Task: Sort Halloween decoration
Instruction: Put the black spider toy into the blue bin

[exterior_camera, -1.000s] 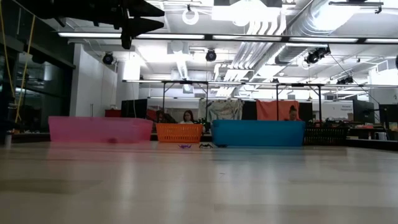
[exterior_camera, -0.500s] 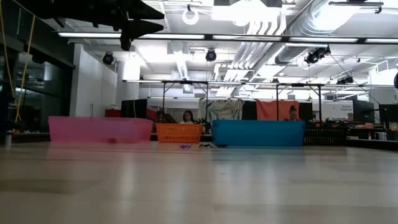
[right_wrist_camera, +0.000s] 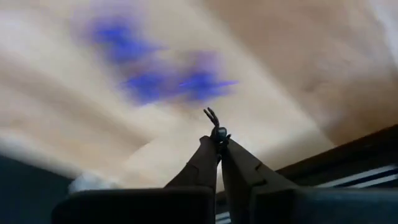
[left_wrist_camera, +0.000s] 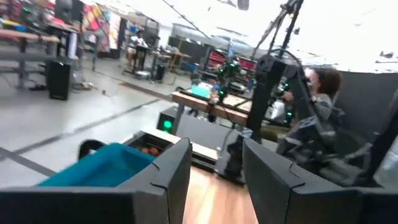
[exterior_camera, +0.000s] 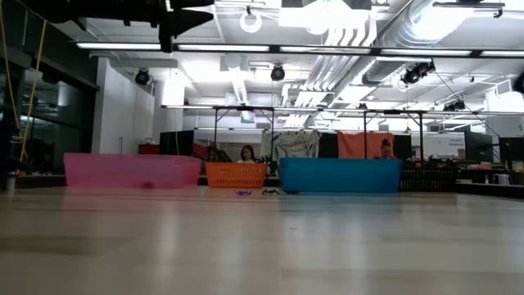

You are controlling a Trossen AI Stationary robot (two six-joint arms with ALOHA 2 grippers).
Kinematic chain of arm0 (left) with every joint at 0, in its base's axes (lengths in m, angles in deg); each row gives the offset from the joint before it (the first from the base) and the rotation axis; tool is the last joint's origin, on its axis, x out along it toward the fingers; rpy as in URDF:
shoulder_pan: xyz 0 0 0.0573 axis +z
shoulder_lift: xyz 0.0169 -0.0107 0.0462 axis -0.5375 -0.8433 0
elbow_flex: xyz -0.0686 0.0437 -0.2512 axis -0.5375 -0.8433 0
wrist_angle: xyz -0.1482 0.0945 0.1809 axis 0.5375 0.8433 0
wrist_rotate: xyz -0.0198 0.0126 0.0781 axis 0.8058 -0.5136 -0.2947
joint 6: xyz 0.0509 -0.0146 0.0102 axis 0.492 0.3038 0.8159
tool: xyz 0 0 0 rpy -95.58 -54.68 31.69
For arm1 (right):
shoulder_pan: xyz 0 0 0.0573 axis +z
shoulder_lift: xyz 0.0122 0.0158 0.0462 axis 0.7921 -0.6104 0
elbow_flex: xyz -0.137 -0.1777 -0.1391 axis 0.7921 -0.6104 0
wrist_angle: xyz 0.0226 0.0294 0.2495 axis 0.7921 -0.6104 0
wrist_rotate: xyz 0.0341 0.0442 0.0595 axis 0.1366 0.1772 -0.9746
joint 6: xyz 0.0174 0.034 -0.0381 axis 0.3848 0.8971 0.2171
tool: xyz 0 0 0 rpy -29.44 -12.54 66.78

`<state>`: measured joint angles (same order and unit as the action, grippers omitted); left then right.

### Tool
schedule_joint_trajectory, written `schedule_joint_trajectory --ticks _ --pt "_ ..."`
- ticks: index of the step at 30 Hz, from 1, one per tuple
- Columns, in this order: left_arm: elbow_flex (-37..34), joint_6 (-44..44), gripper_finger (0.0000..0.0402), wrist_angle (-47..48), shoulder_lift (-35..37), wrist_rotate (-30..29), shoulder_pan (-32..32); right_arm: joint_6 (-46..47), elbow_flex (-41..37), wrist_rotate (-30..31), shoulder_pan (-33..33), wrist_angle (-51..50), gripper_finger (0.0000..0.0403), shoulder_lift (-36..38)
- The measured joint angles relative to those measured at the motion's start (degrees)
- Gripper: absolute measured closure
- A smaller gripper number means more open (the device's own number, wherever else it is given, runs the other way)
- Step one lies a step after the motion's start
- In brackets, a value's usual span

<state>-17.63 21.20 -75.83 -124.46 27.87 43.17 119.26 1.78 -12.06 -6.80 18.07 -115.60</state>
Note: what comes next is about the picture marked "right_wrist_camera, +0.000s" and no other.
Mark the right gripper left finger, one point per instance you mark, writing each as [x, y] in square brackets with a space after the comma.
[186, 202]

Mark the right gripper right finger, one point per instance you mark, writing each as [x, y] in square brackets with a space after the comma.
[264, 205]

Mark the black toy spider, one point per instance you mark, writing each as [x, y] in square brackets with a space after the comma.
[220, 133]

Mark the purple toy spider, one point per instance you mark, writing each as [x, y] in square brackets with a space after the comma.
[118, 40]
[202, 84]

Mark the black aluminium rig frame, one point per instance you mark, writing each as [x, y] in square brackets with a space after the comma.
[357, 149]

